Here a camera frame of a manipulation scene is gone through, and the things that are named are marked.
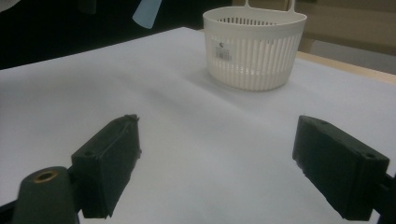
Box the light blue hairbrush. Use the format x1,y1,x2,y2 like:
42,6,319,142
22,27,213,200
132,0,163,30

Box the white plastic basket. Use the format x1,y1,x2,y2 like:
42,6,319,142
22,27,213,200
203,0,308,92

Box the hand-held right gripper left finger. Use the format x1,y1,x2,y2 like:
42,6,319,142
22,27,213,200
70,114,143,219

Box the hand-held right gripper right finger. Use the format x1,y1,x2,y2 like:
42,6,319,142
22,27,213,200
291,115,390,222

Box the white table mat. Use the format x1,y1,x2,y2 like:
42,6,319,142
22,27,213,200
0,26,396,224

